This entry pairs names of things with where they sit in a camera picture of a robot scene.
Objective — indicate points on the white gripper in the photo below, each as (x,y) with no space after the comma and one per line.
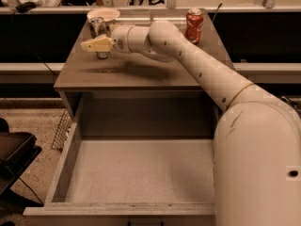
(119,38)

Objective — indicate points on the silver redbull can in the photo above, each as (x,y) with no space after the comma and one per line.
(97,28)

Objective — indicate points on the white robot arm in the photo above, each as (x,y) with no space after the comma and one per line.
(257,149)

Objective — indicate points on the red soda can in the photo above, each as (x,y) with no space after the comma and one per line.
(194,22)

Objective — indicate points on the open grey top drawer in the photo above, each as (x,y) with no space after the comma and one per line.
(135,162)

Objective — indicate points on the white bowl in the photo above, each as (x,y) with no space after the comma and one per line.
(108,14)

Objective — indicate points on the grey cabinet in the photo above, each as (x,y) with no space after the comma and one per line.
(129,95)

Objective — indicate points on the black tray stand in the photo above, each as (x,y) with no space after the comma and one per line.
(17,152)

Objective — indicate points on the wire mesh basket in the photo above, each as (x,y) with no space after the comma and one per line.
(62,132)

